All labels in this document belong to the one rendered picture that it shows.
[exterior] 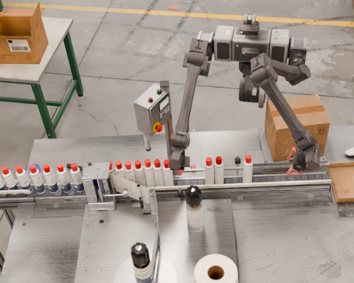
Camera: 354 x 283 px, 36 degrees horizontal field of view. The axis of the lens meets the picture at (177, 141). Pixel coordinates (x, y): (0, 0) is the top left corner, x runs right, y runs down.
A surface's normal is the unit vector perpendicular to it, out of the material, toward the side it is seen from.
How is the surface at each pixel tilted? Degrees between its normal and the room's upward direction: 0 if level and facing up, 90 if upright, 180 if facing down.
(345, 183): 0
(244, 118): 0
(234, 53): 90
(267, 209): 0
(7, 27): 90
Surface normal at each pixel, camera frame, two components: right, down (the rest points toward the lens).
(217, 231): -0.06, -0.69
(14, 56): -0.11, 0.70
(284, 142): 0.11, 0.71
